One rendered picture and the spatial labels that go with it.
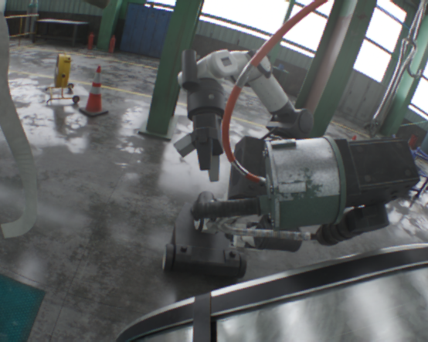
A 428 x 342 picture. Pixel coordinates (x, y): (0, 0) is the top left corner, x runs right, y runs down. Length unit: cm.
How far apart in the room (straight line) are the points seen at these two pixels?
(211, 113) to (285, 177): 25
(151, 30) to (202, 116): 925
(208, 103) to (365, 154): 33
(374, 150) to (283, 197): 17
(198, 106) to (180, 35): 274
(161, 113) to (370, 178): 324
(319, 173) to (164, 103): 316
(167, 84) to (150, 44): 648
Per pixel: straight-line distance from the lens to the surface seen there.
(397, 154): 44
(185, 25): 326
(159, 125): 355
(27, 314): 176
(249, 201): 51
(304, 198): 36
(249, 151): 85
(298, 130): 94
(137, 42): 989
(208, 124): 53
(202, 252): 183
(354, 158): 41
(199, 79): 60
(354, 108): 1155
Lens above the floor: 155
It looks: 30 degrees down
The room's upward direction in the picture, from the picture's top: 19 degrees clockwise
